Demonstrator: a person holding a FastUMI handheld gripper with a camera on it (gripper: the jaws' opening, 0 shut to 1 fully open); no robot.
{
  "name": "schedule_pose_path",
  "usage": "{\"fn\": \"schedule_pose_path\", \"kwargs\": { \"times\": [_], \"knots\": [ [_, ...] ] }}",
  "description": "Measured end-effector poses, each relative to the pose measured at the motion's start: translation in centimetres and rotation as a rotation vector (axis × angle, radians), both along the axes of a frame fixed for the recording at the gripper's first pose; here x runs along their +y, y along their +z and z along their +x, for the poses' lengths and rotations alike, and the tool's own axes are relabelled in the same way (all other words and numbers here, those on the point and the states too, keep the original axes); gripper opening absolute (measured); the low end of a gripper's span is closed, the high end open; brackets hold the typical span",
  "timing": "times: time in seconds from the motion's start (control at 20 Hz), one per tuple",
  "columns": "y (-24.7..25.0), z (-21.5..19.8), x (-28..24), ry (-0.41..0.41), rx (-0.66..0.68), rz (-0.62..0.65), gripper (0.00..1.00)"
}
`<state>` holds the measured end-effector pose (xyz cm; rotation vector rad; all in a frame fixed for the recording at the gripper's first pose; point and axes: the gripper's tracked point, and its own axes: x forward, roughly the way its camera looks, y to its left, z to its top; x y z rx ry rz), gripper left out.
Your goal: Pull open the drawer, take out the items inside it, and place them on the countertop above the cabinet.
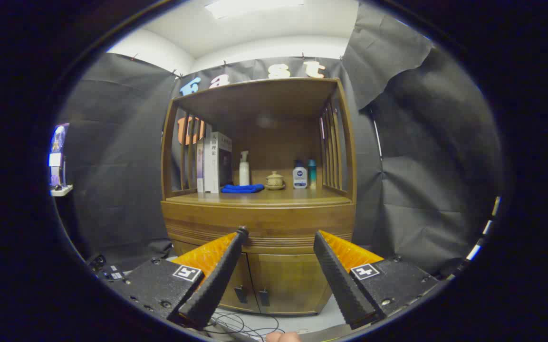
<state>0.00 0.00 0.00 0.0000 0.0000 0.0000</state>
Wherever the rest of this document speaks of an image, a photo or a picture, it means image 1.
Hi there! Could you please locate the wooden countertop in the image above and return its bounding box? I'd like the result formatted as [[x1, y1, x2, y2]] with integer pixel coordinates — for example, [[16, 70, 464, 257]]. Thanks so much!
[[165, 186, 353, 207]]

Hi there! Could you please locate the folded blue cloth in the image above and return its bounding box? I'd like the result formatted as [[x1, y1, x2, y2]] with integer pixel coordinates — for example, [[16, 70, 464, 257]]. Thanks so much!
[[221, 183, 265, 194]]

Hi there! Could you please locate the ceramic lidded teacup with saucer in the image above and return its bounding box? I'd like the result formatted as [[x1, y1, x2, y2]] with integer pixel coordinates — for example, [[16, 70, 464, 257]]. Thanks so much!
[[265, 171, 286, 190]]

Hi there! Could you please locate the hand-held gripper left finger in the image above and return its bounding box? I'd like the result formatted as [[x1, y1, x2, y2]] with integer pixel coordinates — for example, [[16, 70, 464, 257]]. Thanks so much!
[[107, 226, 250, 331]]

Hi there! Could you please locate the wooden cabinet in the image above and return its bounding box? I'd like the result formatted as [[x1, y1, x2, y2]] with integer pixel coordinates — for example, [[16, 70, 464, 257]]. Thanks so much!
[[160, 77, 357, 316]]

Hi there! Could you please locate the wooden cabinet door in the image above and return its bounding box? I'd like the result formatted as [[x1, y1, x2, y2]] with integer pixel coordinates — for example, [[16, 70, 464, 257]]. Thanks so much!
[[218, 253, 261, 314], [248, 253, 332, 315]]

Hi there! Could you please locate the thick white book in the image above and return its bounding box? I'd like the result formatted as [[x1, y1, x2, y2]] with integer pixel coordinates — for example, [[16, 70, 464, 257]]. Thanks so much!
[[202, 132, 233, 194]]

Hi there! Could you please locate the white lotion bottle blue cap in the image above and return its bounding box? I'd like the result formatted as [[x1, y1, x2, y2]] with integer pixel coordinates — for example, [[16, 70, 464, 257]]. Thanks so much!
[[293, 160, 308, 190]]

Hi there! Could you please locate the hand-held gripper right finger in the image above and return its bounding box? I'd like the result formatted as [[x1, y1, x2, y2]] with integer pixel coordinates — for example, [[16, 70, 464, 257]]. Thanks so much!
[[313, 230, 441, 329]]

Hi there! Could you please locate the thin purple-spined book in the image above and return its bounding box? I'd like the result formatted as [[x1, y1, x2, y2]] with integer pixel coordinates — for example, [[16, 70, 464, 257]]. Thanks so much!
[[196, 139, 205, 193]]

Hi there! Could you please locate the white pump bottle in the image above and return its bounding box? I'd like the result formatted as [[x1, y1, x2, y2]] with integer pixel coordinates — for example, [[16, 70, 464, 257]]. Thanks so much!
[[239, 151, 250, 186]]

